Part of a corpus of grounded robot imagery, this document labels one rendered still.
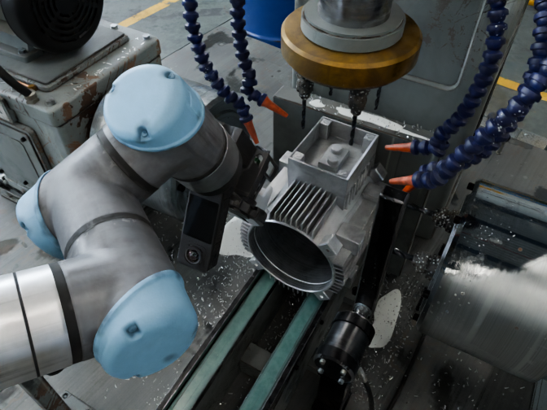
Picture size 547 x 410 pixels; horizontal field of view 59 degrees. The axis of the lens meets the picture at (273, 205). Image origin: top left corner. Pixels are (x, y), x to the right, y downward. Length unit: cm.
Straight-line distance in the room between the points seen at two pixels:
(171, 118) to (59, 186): 12
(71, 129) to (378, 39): 55
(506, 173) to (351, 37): 82
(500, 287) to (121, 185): 47
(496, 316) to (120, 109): 51
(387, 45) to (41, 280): 46
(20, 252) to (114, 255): 81
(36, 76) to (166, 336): 67
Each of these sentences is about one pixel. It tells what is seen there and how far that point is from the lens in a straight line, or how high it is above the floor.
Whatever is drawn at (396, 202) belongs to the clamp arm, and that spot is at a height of 125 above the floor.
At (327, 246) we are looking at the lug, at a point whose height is 109.
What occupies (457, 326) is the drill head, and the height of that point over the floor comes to 105.
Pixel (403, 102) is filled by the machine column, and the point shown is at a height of 113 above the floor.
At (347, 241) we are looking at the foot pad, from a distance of 73.
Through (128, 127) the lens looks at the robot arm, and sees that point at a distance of 41.
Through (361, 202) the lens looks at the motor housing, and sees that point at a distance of 79.
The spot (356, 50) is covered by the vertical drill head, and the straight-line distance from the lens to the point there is 61.
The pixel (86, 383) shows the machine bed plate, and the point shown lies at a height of 80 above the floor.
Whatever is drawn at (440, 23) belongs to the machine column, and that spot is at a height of 128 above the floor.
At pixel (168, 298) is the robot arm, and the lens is 35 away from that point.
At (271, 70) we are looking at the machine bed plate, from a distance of 158.
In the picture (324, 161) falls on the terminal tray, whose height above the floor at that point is 113.
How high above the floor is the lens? 164
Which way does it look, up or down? 47 degrees down
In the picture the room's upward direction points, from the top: straight up
